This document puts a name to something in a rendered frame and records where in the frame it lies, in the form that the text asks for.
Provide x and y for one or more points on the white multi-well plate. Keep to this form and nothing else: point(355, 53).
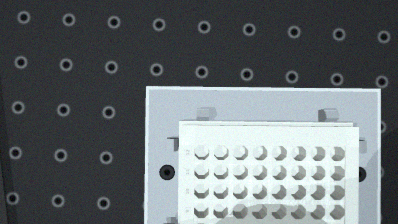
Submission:
point(290, 158)

